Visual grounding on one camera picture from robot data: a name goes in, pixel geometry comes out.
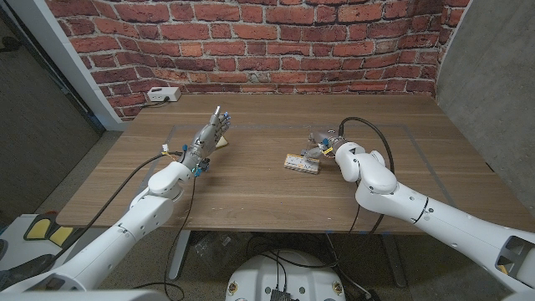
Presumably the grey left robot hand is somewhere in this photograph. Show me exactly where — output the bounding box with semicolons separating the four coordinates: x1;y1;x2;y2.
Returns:
180;105;232;171

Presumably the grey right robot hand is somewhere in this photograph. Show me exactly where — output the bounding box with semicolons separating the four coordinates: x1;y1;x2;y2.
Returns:
303;129;354;162

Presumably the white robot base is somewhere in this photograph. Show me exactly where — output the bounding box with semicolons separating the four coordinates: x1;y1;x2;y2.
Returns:
225;249;347;301

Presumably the small patterned flat box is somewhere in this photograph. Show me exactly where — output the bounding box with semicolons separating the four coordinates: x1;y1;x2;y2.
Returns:
283;153;321;176

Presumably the white power strip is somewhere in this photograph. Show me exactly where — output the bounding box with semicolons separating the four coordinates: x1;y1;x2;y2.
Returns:
146;86;182;103

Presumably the red brick printed backdrop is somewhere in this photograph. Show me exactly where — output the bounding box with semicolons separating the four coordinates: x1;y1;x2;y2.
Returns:
44;0;473;122

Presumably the clear plastic bag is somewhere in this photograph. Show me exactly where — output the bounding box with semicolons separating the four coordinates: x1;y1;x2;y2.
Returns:
191;232;247;268

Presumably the grey table leg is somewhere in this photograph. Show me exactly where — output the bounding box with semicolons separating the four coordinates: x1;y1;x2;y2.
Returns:
380;233;407;288
168;229;191;281

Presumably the yellow black foot pedal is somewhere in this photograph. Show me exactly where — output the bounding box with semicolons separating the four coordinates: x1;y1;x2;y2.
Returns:
48;225;76;247
23;212;59;242

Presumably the white robot chest shell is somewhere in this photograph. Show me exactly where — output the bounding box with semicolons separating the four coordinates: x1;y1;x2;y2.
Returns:
0;289;171;301

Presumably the white floor platform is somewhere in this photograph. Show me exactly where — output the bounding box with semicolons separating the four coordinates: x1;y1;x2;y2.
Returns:
0;213;91;273

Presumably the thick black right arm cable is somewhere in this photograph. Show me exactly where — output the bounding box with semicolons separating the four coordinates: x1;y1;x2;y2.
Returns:
337;116;396;175

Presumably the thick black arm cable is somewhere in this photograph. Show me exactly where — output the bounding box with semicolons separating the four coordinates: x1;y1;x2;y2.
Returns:
337;116;396;175
52;150;186;263

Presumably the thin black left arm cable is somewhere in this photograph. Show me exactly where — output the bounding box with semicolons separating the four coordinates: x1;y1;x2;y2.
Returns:
133;173;197;300

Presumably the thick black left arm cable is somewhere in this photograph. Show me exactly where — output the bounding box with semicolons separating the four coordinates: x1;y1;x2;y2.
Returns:
52;150;186;263

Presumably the white door frame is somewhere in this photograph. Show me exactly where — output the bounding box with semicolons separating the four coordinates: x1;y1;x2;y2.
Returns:
6;0;126;133

